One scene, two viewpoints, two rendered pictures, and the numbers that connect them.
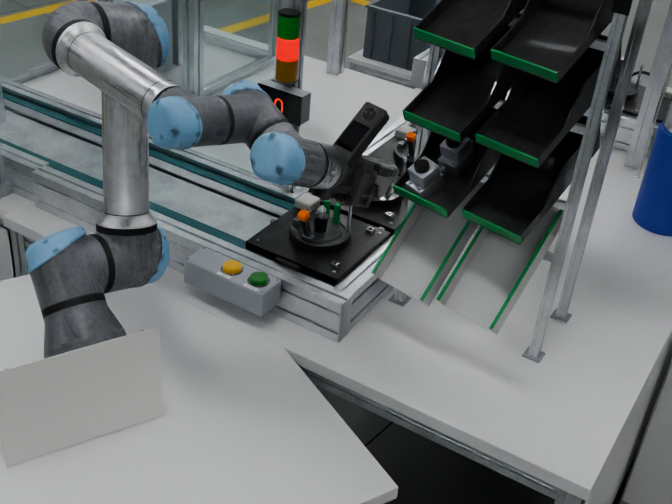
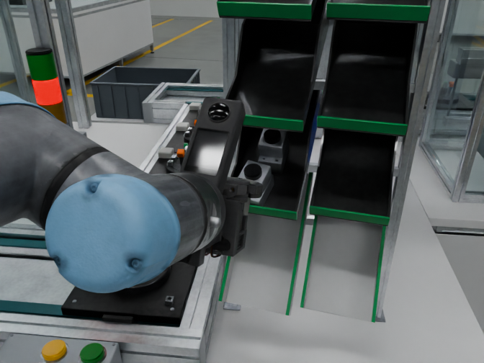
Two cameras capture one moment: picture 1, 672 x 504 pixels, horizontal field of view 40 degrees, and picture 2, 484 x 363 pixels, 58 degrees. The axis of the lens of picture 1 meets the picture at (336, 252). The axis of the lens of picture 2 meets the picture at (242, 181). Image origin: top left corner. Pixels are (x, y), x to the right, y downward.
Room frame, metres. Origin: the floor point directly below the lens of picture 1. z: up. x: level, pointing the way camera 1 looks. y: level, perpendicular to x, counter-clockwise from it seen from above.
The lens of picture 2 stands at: (0.97, 0.11, 1.60)
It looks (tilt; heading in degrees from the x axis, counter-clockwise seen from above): 28 degrees down; 338
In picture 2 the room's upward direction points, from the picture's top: straight up
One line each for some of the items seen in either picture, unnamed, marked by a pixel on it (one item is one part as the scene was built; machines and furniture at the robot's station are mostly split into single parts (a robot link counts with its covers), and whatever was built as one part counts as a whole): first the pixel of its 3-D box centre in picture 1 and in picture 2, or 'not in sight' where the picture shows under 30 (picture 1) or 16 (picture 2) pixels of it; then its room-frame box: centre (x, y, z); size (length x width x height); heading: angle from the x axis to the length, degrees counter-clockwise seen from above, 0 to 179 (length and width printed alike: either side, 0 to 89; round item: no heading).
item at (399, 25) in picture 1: (448, 36); (149, 92); (3.84, -0.40, 0.73); 0.62 x 0.42 x 0.23; 61
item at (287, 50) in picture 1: (287, 47); (47, 89); (1.94, 0.15, 1.33); 0.05 x 0.05 x 0.05
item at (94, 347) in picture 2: (258, 280); (92, 355); (1.56, 0.16, 0.96); 0.04 x 0.04 x 0.02
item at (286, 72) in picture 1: (286, 68); (52, 112); (1.94, 0.15, 1.28); 0.05 x 0.05 x 0.05
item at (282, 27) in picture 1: (288, 25); (42, 65); (1.94, 0.15, 1.38); 0.05 x 0.05 x 0.05
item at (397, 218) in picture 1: (376, 178); not in sight; (1.97, -0.08, 1.01); 0.24 x 0.24 x 0.13; 61
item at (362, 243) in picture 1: (319, 240); (139, 275); (1.75, 0.04, 0.96); 0.24 x 0.24 x 0.02; 61
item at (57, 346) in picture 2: (232, 268); (54, 351); (1.60, 0.22, 0.96); 0.04 x 0.04 x 0.02
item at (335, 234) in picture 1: (320, 232); (138, 269); (1.75, 0.04, 0.98); 0.14 x 0.14 x 0.02
